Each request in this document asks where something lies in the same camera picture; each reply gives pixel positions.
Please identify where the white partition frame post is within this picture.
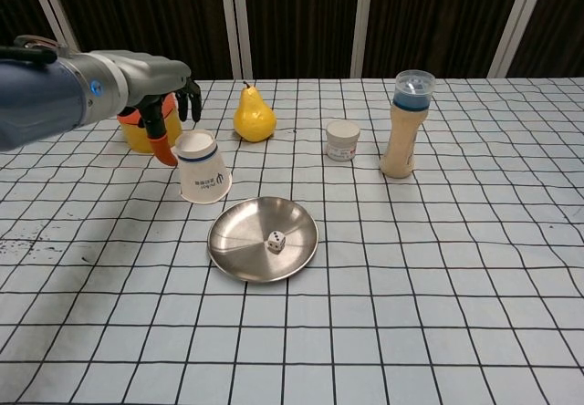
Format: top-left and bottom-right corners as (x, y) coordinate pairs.
(29, 0), (86, 55)
(350, 0), (376, 78)
(218, 0), (254, 79)
(490, 0), (547, 78)

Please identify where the white paper cup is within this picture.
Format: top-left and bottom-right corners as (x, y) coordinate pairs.
(174, 130), (233, 205)

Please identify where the white die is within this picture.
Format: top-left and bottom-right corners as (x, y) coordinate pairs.
(266, 230), (287, 255)

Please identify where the beige bottle with blue cap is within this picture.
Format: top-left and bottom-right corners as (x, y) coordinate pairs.
(380, 69), (437, 180)

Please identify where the yellow pear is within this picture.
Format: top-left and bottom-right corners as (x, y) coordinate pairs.
(233, 80), (277, 143)

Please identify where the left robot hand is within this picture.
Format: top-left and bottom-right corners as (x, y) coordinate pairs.
(119, 51), (203, 168)

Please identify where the round steel plate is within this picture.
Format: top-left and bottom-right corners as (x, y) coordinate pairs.
(207, 197), (319, 284)

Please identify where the orange cube block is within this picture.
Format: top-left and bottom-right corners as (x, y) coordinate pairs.
(117, 94), (177, 126)

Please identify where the small white jar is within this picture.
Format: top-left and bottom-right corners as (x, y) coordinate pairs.
(325, 119), (360, 162)

